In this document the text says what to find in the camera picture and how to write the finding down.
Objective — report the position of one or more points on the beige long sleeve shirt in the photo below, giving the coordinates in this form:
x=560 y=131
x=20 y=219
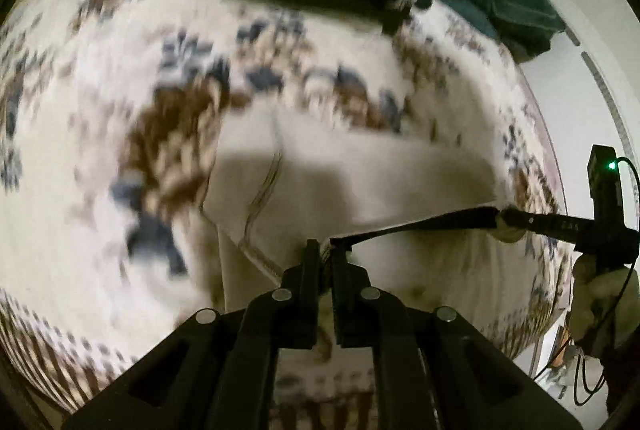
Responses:
x=281 y=178

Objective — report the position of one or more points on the gloved right hand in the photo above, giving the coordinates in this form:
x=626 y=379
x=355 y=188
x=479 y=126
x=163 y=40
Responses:
x=605 y=307

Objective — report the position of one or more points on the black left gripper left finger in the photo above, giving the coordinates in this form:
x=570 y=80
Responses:
x=285 y=318

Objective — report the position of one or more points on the white curved headboard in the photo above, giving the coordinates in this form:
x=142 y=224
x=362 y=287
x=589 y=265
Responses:
x=608 y=97

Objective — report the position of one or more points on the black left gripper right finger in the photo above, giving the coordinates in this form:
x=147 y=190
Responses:
x=366 y=316

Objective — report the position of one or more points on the floral bed quilt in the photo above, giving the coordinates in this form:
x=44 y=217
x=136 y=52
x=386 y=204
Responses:
x=111 y=112

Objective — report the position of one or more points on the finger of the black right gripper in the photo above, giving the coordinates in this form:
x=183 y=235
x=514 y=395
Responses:
x=552 y=225
x=479 y=218

